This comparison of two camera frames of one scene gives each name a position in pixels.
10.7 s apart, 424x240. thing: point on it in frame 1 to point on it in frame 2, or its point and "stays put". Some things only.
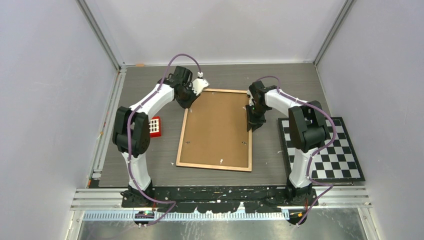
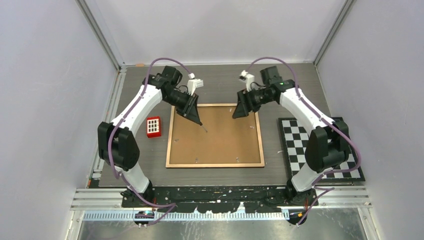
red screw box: [155, 126] stays put
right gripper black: [253, 123] to [244, 104]
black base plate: [259, 199] stays put
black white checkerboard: [337, 162] stays put
